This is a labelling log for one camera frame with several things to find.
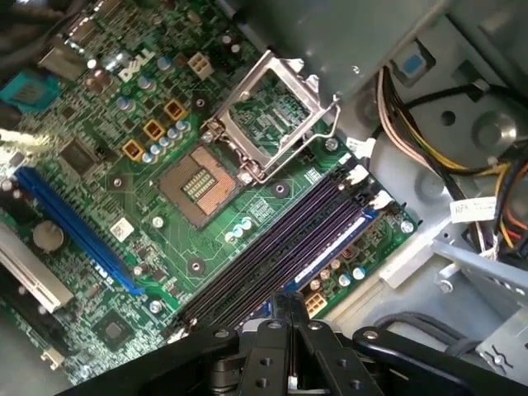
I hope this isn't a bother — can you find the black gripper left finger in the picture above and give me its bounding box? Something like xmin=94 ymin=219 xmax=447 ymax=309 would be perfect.
xmin=69 ymin=291 xmax=293 ymax=396

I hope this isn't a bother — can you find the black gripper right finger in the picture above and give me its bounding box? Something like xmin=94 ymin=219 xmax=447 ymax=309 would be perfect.
xmin=291 ymin=291 xmax=511 ymax=396

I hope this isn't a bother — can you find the blue RAM stick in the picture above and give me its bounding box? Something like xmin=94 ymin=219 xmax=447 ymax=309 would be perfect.
xmin=263 ymin=208 xmax=379 ymax=318

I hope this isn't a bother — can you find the black RAM slot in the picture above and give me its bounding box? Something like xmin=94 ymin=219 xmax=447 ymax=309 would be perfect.
xmin=214 ymin=187 xmax=375 ymax=329
xmin=181 ymin=163 xmax=351 ymax=325
xmin=193 ymin=168 xmax=368 ymax=329
xmin=247 ymin=191 xmax=393 ymax=327

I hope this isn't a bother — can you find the white six-pin socket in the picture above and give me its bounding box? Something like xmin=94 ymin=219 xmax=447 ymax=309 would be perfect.
xmin=304 ymin=293 xmax=329 ymax=318

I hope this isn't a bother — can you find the green Dell motherboard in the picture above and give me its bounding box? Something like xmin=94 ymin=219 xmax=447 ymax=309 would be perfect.
xmin=0 ymin=0 xmax=417 ymax=384

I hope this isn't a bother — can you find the black chipset chip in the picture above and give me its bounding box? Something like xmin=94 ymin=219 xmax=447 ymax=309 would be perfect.
xmin=91 ymin=309 xmax=130 ymax=348

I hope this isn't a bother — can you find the metal drive cage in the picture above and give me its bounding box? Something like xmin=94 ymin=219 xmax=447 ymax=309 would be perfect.
xmin=428 ymin=237 xmax=528 ymax=376

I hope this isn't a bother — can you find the CPU socket with gold pins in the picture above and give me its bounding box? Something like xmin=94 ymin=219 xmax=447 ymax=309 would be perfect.
xmin=158 ymin=146 xmax=243 ymax=230

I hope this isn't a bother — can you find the black open PC case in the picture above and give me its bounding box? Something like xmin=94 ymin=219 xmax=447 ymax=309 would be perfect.
xmin=0 ymin=0 xmax=528 ymax=396

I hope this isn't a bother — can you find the blue expansion slot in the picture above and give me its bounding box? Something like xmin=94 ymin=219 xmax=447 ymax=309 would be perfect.
xmin=14 ymin=164 xmax=145 ymax=296

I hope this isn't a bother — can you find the thin socket locking lever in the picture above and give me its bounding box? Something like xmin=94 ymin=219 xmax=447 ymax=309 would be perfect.
xmin=243 ymin=92 xmax=343 ymax=185

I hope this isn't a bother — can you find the black expansion slot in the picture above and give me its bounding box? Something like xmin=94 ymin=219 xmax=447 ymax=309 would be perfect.
xmin=0 ymin=263 xmax=73 ymax=364

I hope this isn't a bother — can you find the white expansion slot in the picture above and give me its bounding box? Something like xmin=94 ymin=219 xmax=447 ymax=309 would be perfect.
xmin=0 ymin=224 xmax=76 ymax=314

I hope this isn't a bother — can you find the round coin cell battery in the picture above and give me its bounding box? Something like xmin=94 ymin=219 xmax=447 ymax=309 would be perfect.
xmin=31 ymin=219 xmax=66 ymax=253

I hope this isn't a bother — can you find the orange square inductor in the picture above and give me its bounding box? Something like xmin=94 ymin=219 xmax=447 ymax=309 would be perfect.
xmin=122 ymin=139 xmax=145 ymax=160
xmin=163 ymin=100 xmax=189 ymax=121
xmin=143 ymin=118 xmax=167 ymax=140

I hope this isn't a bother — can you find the round black fan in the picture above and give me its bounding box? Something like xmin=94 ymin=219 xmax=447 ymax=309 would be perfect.
xmin=412 ymin=61 xmax=528 ymax=174

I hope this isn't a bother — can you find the white four-pin power socket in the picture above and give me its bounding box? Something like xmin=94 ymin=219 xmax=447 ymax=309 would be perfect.
xmin=186 ymin=52 xmax=215 ymax=83

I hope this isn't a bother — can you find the grey power supply unit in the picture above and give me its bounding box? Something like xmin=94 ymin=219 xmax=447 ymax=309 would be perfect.
xmin=214 ymin=0 xmax=455 ymax=108

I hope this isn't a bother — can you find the teal VGA port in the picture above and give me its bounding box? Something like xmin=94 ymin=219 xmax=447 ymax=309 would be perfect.
xmin=0 ymin=68 xmax=63 ymax=115

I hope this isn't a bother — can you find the black data cable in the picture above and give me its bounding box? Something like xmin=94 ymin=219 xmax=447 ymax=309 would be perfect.
xmin=370 ymin=311 xmax=482 ymax=358

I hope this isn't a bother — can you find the power supply wire bundle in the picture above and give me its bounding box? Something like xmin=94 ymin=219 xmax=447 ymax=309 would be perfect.
xmin=377 ymin=68 xmax=528 ymax=257

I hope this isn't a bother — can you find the silver socket cover frame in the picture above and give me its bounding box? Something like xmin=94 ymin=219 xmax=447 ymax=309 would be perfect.
xmin=201 ymin=49 xmax=342 ymax=182

